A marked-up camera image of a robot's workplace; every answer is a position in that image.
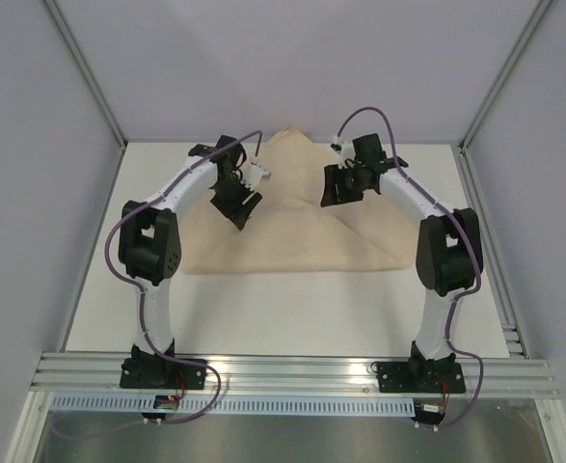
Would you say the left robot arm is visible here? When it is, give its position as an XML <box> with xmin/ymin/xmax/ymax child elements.
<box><xmin>109</xmin><ymin>135</ymin><xmax>269</xmax><ymax>390</ymax></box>

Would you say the aluminium frame post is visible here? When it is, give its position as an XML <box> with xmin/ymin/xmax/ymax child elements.
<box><xmin>40</xmin><ymin>0</ymin><xmax>128</xmax><ymax>152</ymax></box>
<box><xmin>458</xmin><ymin>0</ymin><xmax>556</xmax><ymax>154</ymax></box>

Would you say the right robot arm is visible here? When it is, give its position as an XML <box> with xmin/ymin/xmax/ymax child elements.
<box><xmin>320</xmin><ymin>134</ymin><xmax>483</xmax><ymax>393</ymax></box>

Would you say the aluminium mounting rail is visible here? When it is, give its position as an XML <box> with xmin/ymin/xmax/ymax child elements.
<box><xmin>30</xmin><ymin>352</ymin><xmax>559</xmax><ymax>399</ymax></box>

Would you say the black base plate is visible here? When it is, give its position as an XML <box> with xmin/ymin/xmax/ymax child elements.
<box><xmin>120</xmin><ymin>357</ymin><xmax>206</xmax><ymax>391</ymax></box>
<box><xmin>371</xmin><ymin>358</ymin><xmax>467</xmax><ymax>395</ymax></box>

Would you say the beige cloth drape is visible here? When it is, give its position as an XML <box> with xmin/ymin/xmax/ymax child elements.
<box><xmin>179</xmin><ymin>127</ymin><xmax>418</xmax><ymax>274</ymax></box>

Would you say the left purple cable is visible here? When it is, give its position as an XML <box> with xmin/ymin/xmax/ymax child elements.
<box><xmin>50</xmin><ymin>129</ymin><xmax>264</xmax><ymax>438</ymax></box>

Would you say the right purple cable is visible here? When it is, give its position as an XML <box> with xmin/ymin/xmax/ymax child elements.
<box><xmin>336</xmin><ymin>106</ymin><xmax>486</xmax><ymax>430</ymax></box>

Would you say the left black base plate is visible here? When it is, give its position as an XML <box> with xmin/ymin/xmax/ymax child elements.
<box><xmin>120</xmin><ymin>357</ymin><xmax>206</xmax><ymax>391</ymax></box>

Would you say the slotted grey cable duct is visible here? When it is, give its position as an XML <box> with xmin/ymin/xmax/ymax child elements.
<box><xmin>49</xmin><ymin>393</ymin><xmax>415</xmax><ymax>418</ymax></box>

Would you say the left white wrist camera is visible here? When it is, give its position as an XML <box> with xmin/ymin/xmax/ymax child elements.
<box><xmin>244</xmin><ymin>154</ymin><xmax>272</xmax><ymax>191</ymax></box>

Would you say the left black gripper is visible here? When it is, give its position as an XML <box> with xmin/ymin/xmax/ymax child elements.
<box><xmin>210</xmin><ymin>174</ymin><xmax>262</xmax><ymax>230</ymax></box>

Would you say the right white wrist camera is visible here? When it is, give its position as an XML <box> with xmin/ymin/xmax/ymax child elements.
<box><xmin>330</xmin><ymin>136</ymin><xmax>355</xmax><ymax>159</ymax></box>

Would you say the left aluminium frame post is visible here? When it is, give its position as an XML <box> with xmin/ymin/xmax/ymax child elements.
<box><xmin>40</xmin><ymin>0</ymin><xmax>128</xmax><ymax>152</ymax></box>

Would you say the right aluminium frame post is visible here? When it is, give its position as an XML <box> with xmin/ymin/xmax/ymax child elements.
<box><xmin>458</xmin><ymin>0</ymin><xmax>556</xmax><ymax>154</ymax></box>

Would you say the purple cable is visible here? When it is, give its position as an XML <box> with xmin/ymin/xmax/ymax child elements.
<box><xmin>50</xmin><ymin>129</ymin><xmax>264</xmax><ymax>438</ymax></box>
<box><xmin>336</xmin><ymin>106</ymin><xmax>486</xmax><ymax>430</ymax></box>

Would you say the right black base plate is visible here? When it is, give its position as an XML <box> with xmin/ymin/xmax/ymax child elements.
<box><xmin>371</xmin><ymin>358</ymin><xmax>467</xmax><ymax>395</ymax></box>

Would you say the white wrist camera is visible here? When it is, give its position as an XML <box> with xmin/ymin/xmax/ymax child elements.
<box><xmin>330</xmin><ymin>136</ymin><xmax>355</xmax><ymax>159</ymax></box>
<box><xmin>244</xmin><ymin>154</ymin><xmax>272</xmax><ymax>191</ymax></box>

